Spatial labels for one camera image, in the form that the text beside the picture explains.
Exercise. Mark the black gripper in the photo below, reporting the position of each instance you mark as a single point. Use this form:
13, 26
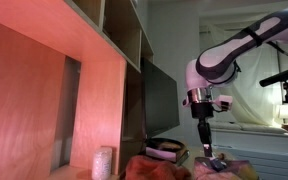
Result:
201, 112

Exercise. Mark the floral cosmetic pouch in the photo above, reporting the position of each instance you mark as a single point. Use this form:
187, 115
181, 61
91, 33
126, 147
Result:
235, 169

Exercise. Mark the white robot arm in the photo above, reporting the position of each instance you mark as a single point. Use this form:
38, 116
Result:
217, 67

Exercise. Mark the sheer white curtain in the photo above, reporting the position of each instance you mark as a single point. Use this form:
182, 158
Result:
251, 102

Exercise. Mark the orange towel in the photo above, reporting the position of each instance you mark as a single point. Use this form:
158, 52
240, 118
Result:
144, 168

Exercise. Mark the black monitor screen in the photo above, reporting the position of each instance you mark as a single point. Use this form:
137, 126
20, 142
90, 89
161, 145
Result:
160, 99

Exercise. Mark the wooden shelf unit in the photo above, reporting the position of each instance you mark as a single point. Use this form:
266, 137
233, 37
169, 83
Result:
36, 38

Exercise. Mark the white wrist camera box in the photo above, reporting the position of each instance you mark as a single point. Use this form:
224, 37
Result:
224, 102

